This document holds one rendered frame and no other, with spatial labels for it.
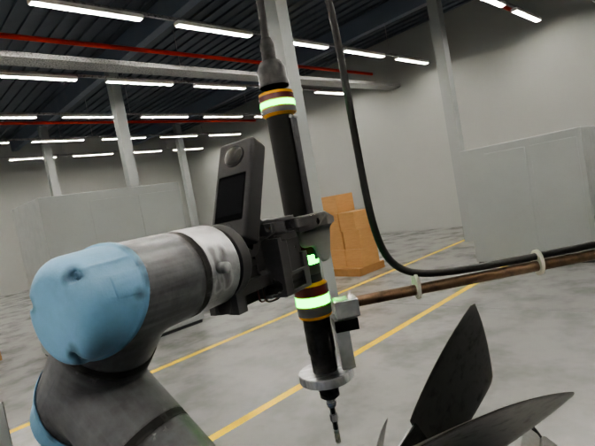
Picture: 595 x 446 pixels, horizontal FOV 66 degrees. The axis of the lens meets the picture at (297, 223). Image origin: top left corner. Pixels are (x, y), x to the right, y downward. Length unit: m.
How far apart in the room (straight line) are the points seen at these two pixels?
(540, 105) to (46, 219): 11.10
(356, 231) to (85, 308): 8.49
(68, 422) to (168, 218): 6.83
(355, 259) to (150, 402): 8.52
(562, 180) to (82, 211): 6.77
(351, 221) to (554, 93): 6.49
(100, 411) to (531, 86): 13.01
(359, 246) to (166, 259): 8.45
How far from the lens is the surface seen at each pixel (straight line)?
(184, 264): 0.36
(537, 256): 0.67
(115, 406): 0.39
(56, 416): 0.42
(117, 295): 0.32
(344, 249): 9.01
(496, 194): 8.00
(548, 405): 0.58
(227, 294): 0.40
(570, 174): 7.65
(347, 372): 0.59
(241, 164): 0.47
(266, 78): 0.57
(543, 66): 13.15
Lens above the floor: 1.66
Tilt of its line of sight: 3 degrees down
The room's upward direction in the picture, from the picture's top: 10 degrees counter-clockwise
